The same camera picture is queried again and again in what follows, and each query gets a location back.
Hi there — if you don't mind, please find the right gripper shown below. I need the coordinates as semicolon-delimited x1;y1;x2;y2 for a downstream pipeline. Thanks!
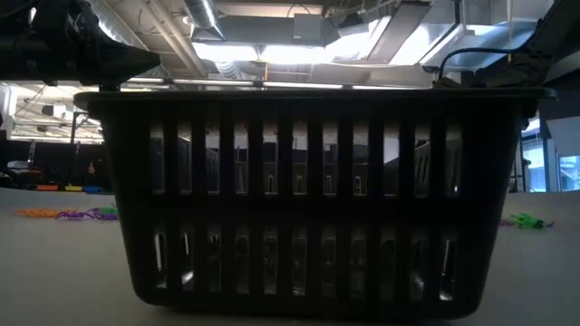
433;0;563;90

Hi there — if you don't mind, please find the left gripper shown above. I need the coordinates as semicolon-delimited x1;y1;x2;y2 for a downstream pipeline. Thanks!
31;0;162;87

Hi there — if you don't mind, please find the bright blue window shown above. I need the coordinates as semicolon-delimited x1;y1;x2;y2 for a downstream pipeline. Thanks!
558;155;580;192

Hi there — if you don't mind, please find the ceiling light strip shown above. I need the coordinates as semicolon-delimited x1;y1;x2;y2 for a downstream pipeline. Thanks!
121;77;422;91

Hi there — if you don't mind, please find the grey ceiling box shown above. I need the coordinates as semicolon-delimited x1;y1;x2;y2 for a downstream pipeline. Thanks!
293;13;324;43

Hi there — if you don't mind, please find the black slotted plastic basket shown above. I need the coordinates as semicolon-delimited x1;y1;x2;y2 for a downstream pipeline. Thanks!
73;87;558;321
151;135;461;197

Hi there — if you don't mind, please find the grey table mat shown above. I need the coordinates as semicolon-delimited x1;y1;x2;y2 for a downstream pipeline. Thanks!
0;187;580;326

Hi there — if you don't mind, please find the silver round ventilation duct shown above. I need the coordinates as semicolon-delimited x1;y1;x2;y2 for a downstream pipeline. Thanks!
183;0;227;42

